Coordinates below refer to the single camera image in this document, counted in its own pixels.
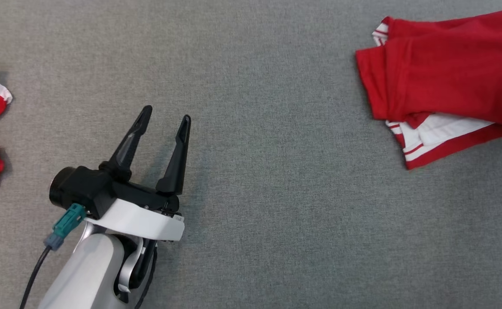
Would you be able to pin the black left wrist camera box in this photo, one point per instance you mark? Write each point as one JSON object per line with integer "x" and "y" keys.
{"x": 94, "y": 189}

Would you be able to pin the red Bulls 23 jersey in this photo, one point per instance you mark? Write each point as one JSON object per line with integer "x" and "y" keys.
{"x": 448, "y": 73}

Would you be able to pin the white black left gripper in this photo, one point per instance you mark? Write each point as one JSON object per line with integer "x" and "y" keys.
{"x": 147, "y": 219}

